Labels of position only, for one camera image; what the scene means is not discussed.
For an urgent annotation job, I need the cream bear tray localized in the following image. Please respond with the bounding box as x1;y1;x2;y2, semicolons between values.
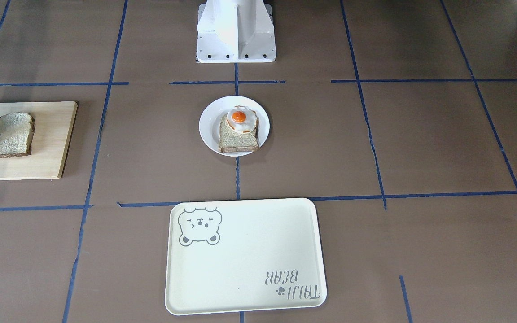
164;198;328;316

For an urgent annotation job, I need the wooden cutting board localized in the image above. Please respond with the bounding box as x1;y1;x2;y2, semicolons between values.
0;101;78;180

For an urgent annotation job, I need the bread slice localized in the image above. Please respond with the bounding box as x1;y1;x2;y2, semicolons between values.
0;112;35;159
218;114;260;153

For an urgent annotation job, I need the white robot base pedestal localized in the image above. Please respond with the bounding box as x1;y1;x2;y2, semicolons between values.
196;0;277;64

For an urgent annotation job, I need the fried egg toy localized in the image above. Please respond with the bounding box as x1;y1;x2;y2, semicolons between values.
226;105;259;134

